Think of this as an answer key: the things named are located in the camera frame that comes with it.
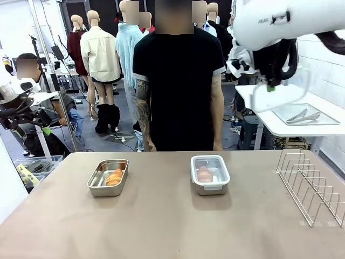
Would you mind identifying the rectangular stainless steel container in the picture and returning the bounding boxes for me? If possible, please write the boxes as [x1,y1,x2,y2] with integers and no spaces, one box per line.
[86,159,129,197]
[191,178,230,196]

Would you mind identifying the black monitor on stand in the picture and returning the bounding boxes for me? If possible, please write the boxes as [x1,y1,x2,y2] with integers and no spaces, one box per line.
[51,45,65,59]

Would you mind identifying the tattooed right forearm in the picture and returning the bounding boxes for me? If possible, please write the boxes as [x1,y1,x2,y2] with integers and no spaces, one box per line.
[136,105,156,145]

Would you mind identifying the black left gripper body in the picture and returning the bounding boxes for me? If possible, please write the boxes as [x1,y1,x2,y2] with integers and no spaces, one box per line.
[0,98,35,122]

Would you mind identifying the white side table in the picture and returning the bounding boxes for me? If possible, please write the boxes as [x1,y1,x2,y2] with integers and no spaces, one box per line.
[234,85,345,156]

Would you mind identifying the aluminium frame post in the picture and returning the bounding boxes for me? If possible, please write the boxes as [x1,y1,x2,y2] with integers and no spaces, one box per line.
[28,0,79,152]

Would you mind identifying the black furry boots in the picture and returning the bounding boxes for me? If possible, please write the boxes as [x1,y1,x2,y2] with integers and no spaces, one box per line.
[94,103,121,134]

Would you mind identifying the blue denim garment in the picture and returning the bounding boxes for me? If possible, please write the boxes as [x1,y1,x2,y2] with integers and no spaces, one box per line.
[66,107,86,139]

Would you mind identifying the mannequin in light blue shirt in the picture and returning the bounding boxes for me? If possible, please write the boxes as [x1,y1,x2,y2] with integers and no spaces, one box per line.
[115,0,145,91]

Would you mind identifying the mannequin in cream jacket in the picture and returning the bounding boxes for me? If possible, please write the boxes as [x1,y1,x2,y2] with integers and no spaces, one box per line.
[80,10,122,115]

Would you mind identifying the white office desk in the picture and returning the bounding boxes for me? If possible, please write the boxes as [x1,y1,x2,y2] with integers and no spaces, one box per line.
[29,91,59,105]

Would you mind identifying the seated person in background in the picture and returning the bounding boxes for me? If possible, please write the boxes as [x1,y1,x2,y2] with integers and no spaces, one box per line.
[16,53,81,158]

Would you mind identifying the white panel board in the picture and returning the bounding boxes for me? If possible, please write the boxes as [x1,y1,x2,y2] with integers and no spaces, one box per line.
[0,137,30,225]

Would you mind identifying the golden croissant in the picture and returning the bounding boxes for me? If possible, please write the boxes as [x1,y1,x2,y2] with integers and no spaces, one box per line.
[196,166,214,182]
[105,168,125,187]

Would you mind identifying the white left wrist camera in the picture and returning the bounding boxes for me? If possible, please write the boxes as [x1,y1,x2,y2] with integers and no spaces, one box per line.
[15,79,42,94]

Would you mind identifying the clear plastic container lid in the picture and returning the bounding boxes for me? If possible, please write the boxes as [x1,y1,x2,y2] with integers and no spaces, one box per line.
[190,154,231,189]
[250,67,311,113]

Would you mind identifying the metal serving tongs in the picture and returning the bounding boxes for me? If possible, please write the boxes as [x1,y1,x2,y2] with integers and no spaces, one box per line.
[286,108,321,124]

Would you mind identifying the clear plastic storage bin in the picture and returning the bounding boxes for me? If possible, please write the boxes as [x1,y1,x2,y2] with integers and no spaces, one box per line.
[13,155,64,175]

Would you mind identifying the person's right hand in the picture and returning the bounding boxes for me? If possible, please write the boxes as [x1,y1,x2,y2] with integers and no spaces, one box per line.
[143,141,158,153]

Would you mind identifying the perforated metal baking tray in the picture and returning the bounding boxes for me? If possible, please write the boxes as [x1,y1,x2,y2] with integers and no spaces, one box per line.
[271,103,341,126]

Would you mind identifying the mannequin in black jacket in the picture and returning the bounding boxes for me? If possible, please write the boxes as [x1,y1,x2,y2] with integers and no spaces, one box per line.
[206,2,234,62]

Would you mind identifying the mannequin in dark red outfit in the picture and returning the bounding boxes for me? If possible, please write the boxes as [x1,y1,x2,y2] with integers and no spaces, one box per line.
[66,15,88,79]

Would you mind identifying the person's left forearm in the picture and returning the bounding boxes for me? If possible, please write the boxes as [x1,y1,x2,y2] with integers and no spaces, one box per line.
[210,105,225,144]

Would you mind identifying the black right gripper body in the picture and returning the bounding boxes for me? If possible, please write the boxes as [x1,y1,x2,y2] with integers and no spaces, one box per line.
[254,43,284,82]

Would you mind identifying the person in black T-shirt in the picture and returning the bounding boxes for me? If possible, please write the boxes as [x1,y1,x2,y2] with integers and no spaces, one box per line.
[132,26,226,152]

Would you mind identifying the metal wire lid rack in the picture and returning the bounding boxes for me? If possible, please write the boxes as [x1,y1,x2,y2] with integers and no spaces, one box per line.
[276,149,345,228]

